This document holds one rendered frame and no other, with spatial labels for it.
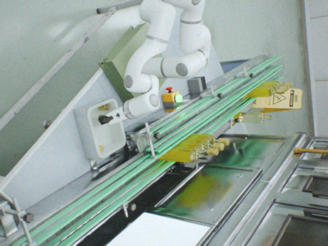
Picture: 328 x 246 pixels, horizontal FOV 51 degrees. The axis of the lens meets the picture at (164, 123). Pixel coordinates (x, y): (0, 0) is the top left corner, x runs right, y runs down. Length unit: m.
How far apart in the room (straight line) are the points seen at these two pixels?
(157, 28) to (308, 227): 0.88
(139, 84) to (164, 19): 0.24
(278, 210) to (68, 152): 0.87
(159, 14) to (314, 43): 6.19
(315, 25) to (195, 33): 5.95
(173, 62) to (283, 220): 0.76
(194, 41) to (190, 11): 0.12
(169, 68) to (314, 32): 5.95
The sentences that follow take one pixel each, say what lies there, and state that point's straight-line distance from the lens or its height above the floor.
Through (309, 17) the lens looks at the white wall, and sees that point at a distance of 7.28.
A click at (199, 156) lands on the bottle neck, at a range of 1.57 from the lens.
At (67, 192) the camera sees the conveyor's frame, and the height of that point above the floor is 0.82.
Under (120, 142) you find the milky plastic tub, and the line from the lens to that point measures 1.58.
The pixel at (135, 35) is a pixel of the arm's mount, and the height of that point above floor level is 0.84.
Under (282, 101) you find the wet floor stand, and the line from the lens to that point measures 4.89.
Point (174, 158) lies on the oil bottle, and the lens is 1.63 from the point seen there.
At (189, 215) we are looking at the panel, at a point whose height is 1.20.
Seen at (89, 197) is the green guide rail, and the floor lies 0.91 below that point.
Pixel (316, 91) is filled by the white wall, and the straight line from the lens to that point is 7.52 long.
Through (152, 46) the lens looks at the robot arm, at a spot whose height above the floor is 1.14.
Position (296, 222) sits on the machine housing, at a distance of 1.39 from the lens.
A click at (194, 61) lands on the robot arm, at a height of 1.15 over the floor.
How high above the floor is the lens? 1.92
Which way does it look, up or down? 37 degrees down
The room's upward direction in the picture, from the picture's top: 91 degrees clockwise
